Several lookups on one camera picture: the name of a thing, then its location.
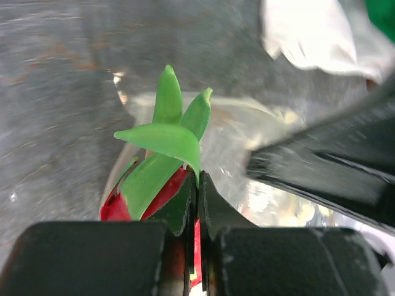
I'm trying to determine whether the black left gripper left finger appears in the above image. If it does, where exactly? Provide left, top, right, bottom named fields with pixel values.
left=149, top=173, right=196, bottom=295

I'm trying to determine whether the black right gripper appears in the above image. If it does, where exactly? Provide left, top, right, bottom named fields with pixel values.
left=246, top=77, right=394, bottom=233

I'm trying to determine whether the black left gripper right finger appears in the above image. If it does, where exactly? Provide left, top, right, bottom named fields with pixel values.
left=199, top=171, right=257, bottom=295

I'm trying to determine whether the clear dotted zip bag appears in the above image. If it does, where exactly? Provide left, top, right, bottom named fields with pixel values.
left=111, top=89, right=394, bottom=231

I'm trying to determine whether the red chili pepper green stem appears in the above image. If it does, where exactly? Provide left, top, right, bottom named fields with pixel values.
left=99, top=64, right=214, bottom=287

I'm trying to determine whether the white garment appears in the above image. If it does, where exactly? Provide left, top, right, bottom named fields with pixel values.
left=260, top=1, right=394, bottom=84

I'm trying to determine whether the green shirt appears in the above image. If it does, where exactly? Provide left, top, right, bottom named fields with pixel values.
left=365, top=0, right=394, bottom=41

